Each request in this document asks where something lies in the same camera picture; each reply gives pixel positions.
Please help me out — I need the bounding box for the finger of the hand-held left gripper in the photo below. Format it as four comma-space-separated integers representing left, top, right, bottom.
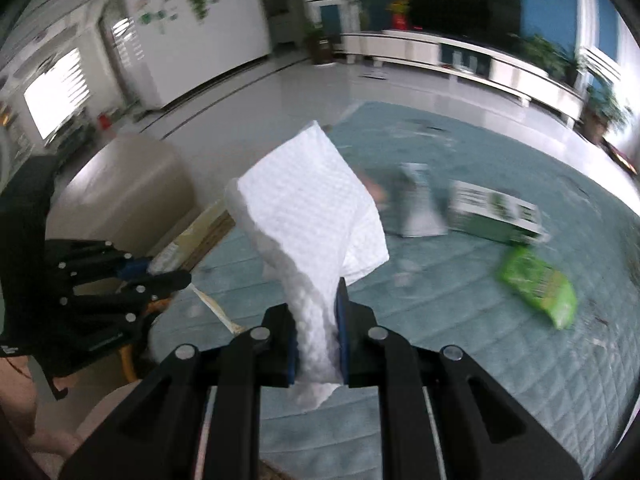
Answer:
59, 270, 194, 327
46, 239, 152, 282

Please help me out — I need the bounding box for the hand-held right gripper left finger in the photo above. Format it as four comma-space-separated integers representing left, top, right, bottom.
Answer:
60, 304, 299, 480

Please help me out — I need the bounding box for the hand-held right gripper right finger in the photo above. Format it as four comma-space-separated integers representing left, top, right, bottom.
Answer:
335, 276, 584, 480

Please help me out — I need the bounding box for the white paper towel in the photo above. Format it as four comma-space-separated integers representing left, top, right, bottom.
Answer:
224, 120, 391, 411

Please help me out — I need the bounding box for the person's left forearm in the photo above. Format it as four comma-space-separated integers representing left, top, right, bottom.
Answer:
0, 357, 38, 441

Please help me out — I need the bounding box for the teal quilted mat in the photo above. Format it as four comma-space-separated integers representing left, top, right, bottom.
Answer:
148, 102, 634, 477

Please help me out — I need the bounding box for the grey and white pouch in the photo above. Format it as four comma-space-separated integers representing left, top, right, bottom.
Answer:
399, 162, 449, 239

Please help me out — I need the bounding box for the bright window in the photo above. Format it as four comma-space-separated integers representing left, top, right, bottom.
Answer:
22, 47, 92, 142

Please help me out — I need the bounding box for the green and white carton box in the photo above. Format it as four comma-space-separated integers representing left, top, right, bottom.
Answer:
446, 180, 551, 247

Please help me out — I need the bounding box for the green snack packet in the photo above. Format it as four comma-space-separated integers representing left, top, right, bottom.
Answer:
496, 245, 579, 331

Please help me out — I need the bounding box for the potted plant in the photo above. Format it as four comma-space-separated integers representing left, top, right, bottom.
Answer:
581, 79, 634, 147
509, 34, 577, 82
302, 21, 337, 66

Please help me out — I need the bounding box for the white television cabinet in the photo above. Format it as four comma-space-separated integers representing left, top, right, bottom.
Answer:
340, 30, 589, 129

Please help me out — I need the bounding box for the red and yellow figure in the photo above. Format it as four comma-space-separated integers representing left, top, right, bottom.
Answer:
387, 0, 414, 31

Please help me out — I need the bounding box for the black television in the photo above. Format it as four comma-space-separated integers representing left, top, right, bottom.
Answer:
409, 0, 524, 42

